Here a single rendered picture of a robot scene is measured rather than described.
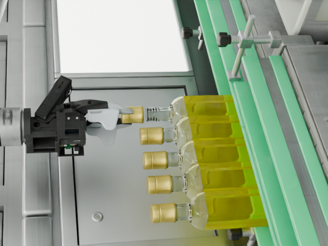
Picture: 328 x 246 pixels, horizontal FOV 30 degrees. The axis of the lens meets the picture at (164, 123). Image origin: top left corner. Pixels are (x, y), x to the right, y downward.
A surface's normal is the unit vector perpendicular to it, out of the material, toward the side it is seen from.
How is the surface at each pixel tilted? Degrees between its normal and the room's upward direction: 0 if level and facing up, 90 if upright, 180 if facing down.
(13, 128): 90
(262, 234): 90
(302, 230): 90
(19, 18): 90
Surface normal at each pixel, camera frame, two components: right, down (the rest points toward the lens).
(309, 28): 0.14, 0.78
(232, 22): 0.13, -0.63
